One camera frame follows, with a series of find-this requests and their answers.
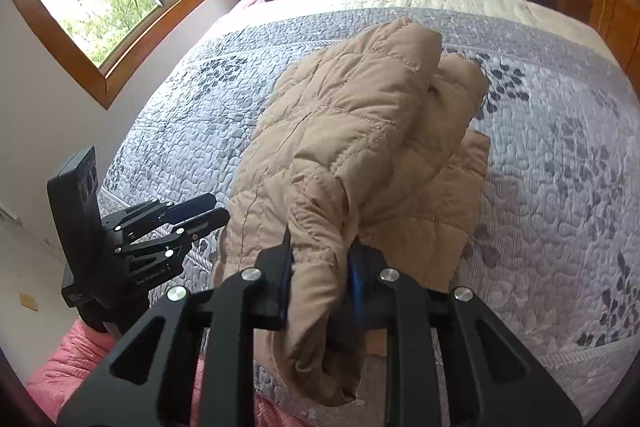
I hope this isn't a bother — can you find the pink checked cloth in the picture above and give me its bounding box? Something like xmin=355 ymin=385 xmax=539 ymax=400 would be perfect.
xmin=192 ymin=352 xmax=386 ymax=427

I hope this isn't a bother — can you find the wooden cabinet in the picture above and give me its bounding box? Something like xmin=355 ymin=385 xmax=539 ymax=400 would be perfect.
xmin=552 ymin=0 xmax=640 ymax=72

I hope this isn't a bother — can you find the grey leaf-print quilted bedspread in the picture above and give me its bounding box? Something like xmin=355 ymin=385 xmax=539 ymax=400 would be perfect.
xmin=97 ymin=7 xmax=640 ymax=427

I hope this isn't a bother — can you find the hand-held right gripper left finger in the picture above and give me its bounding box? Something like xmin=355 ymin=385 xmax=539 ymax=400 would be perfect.
xmin=57 ymin=227 xmax=296 ymax=427

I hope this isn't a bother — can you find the person's left forearm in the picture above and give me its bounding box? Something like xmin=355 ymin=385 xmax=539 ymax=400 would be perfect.
xmin=25 ymin=319 xmax=126 ymax=423

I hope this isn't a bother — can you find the tan quilted jacket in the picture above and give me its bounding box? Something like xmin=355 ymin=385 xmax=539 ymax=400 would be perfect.
xmin=210 ymin=17 xmax=491 ymax=408

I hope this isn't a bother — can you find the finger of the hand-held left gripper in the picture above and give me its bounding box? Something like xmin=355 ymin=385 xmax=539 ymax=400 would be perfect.
xmin=114 ymin=207 xmax=231 ymax=270
xmin=102 ymin=193 xmax=217 ymax=238

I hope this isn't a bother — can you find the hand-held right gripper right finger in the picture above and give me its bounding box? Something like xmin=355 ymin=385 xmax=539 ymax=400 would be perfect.
xmin=347 ymin=244 xmax=583 ymax=427

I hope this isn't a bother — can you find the cream blanket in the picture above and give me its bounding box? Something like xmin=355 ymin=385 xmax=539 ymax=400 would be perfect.
xmin=225 ymin=0 xmax=618 ymax=62

